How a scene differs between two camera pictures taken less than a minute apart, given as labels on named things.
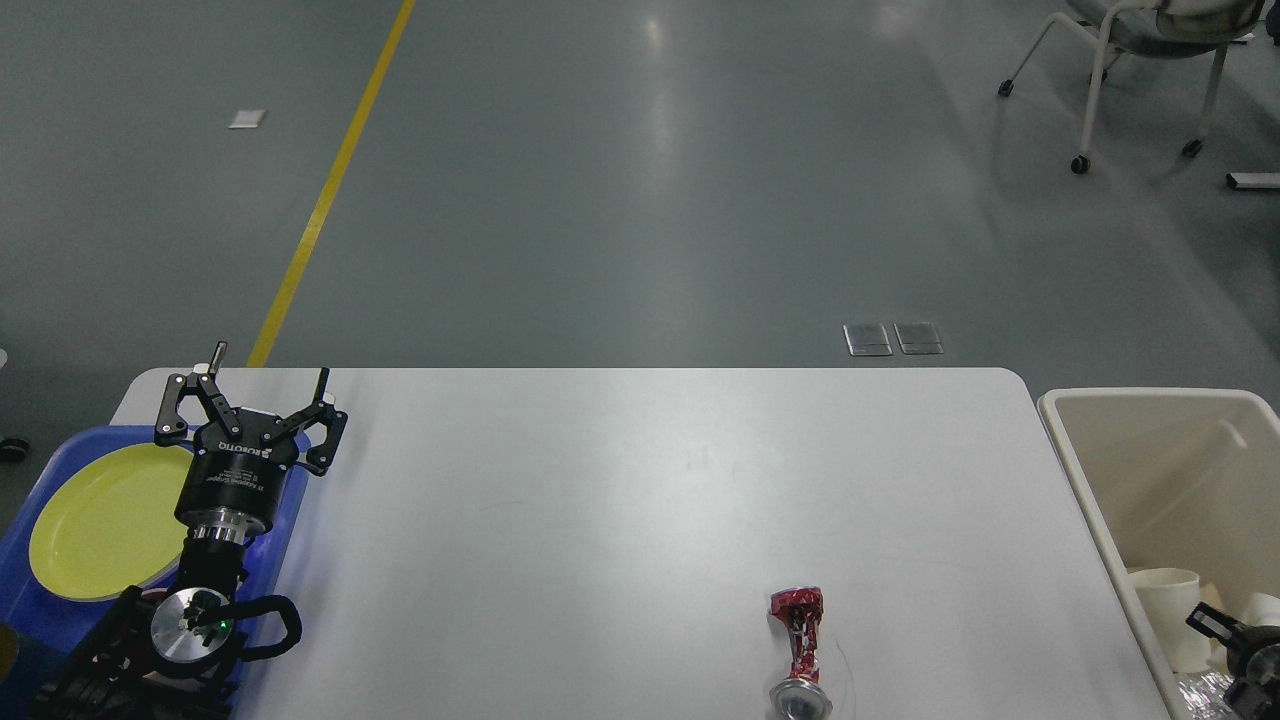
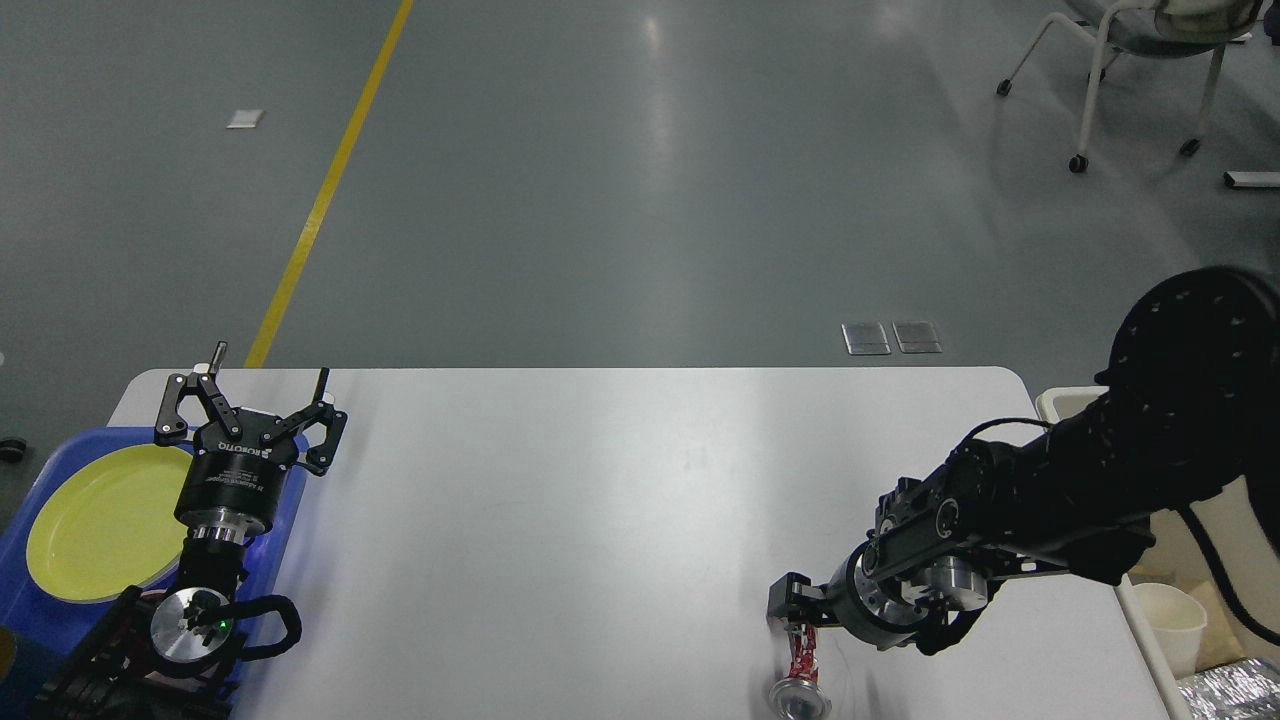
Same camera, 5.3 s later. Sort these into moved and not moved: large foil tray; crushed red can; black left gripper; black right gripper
Moved: black right gripper
Not moved: crushed red can; black left gripper; large foil tray
